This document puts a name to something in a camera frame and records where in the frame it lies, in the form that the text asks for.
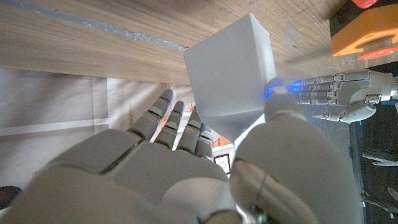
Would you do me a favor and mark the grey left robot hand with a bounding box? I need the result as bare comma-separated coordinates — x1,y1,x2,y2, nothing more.
292,68,396,124

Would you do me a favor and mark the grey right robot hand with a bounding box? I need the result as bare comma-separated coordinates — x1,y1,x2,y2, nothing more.
0,77,363,224

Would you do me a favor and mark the white milk carton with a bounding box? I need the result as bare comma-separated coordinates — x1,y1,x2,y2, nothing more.
183,12,277,143

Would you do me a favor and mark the orange box with red button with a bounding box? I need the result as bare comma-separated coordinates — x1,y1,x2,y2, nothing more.
329,0,398,61

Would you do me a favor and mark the red strawberry-shaped block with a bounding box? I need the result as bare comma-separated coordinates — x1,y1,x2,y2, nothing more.
351,0,379,9

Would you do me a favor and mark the printed bookshelf backdrop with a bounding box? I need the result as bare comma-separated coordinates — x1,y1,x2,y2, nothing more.
0,66,239,200

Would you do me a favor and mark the grey tape outline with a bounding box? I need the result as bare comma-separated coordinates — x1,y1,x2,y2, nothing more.
0,0,189,52

